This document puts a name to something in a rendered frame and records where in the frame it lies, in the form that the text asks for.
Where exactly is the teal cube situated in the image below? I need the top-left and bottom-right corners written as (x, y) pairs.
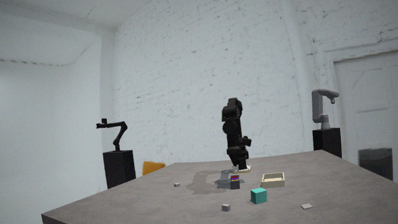
top-left (251, 187), bottom-right (267, 204)

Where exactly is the cream shallow tray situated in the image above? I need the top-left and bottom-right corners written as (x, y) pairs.
top-left (261, 173), bottom-right (285, 188)

